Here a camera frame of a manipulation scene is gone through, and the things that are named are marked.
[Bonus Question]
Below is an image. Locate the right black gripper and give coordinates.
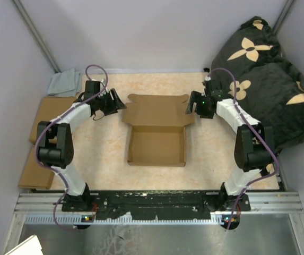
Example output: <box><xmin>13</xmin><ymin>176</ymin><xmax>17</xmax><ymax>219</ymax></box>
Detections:
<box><xmin>186</xmin><ymin>91</ymin><xmax>214</xmax><ymax>120</ymax></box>

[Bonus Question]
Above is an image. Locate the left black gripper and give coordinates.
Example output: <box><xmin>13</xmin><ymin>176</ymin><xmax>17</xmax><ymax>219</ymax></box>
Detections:
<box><xmin>95</xmin><ymin>89</ymin><xmax>126</xmax><ymax>116</ymax></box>

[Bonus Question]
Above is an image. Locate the brown cardboard box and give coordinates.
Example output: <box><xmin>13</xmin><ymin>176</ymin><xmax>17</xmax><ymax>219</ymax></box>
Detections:
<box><xmin>122</xmin><ymin>93</ymin><xmax>195</xmax><ymax>167</ymax></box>

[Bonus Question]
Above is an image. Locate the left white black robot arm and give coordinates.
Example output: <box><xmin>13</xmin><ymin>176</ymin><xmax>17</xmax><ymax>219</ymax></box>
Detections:
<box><xmin>35</xmin><ymin>79</ymin><xmax>126</xmax><ymax>211</ymax></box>

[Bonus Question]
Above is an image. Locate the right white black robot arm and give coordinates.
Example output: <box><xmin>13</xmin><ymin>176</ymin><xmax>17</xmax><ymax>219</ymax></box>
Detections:
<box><xmin>186</xmin><ymin>79</ymin><xmax>274</xmax><ymax>210</ymax></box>

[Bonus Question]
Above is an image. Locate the folded brown box upper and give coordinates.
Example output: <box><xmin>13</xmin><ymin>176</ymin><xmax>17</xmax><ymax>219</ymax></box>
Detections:
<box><xmin>29</xmin><ymin>96</ymin><xmax>80</xmax><ymax>146</ymax></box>

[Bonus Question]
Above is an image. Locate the folded brown box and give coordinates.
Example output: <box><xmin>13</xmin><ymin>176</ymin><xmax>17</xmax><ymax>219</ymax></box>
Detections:
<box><xmin>29</xmin><ymin>96</ymin><xmax>80</xmax><ymax>146</ymax></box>
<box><xmin>18</xmin><ymin>147</ymin><xmax>54</xmax><ymax>190</ymax></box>

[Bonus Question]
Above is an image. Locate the folded brown box lower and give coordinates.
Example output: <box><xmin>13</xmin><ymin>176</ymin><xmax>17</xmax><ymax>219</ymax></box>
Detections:
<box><xmin>18</xmin><ymin>147</ymin><xmax>54</xmax><ymax>190</ymax></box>

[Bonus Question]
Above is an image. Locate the grey cloth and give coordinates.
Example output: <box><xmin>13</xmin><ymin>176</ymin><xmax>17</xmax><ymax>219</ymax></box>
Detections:
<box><xmin>47</xmin><ymin>69</ymin><xmax>82</xmax><ymax>97</ymax></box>

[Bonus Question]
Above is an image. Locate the black floral pillow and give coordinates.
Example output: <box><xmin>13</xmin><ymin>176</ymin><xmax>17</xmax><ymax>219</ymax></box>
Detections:
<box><xmin>211</xmin><ymin>16</ymin><xmax>304</xmax><ymax>152</ymax></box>

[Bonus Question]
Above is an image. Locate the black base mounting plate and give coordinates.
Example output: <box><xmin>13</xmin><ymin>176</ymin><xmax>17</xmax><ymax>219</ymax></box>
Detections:
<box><xmin>62</xmin><ymin>190</ymin><xmax>251</xmax><ymax>220</ymax></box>

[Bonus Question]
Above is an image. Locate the white paper sheet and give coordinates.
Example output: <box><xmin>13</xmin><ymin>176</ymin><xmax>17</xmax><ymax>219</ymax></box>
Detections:
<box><xmin>5</xmin><ymin>235</ymin><xmax>43</xmax><ymax>255</ymax></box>

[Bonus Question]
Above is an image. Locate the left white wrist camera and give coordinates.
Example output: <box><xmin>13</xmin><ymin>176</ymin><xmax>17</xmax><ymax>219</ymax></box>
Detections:
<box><xmin>98</xmin><ymin>79</ymin><xmax>108</xmax><ymax>97</ymax></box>

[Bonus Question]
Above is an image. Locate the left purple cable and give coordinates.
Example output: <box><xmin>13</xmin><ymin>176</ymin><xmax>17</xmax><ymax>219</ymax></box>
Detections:
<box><xmin>33</xmin><ymin>64</ymin><xmax>109</xmax><ymax>231</ymax></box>

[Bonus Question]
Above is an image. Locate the purple cable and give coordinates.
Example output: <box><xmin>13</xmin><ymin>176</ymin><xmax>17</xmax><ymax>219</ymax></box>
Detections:
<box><xmin>33</xmin><ymin>64</ymin><xmax>109</xmax><ymax>231</ymax></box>
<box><xmin>207</xmin><ymin>67</ymin><xmax>280</xmax><ymax>231</ymax></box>

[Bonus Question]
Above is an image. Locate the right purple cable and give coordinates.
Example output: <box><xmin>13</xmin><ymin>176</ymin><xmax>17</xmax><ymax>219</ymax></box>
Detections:
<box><xmin>207</xmin><ymin>67</ymin><xmax>280</xmax><ymax>231</ymax></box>

